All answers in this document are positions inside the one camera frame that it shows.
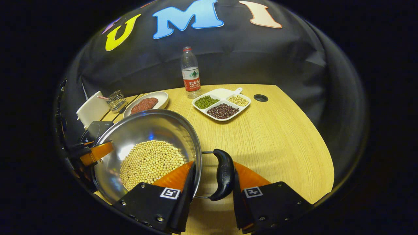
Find heap of green mung beans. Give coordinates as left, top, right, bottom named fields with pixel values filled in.
left=195, top=95, right=219, bottom=109

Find white divided dish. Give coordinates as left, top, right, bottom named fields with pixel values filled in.
left=192, top=87, right=251, bottom=122

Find heap of red beans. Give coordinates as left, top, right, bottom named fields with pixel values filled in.
left=207, top=103, right=239, bottom=119

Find black induction cooktop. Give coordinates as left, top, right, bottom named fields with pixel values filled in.
left=86, top=121, right=115, bottom=144

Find wire mesh cup holder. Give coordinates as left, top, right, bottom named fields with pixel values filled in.
left=107, top=90, right=127, bottom=113

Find red meat slices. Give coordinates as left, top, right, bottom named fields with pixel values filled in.
left=131, top=97, right=159, bottom=114

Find clear water bottle red label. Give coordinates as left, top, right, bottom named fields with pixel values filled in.
left=181, top=46, right=202, bottom=99

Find white oval plate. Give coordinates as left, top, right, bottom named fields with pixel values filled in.
left=123, top=91, right=169, bottom=118

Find small portion of yellow beans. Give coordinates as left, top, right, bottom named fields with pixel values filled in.
left=228, top=95, right=249, bottom=107

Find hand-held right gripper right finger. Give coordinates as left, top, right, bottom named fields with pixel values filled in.
left=233, top=162, right=314, bottom=234

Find black backdrop cloth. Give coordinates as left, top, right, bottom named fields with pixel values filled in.
left=60, top=0, right=368, bottom=190

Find white toaster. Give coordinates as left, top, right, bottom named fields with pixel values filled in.
left=76, top=91, right=111, bottom=129

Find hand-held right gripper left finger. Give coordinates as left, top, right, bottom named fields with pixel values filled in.
left=113, top=161, right=197, bottom=234

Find steel pot with black handle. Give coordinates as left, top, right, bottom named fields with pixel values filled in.
left=91, top=109, right=235, bottom=204

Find heap of soybeans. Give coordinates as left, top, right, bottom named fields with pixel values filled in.
left=120, top=140, right=188, bottom=191

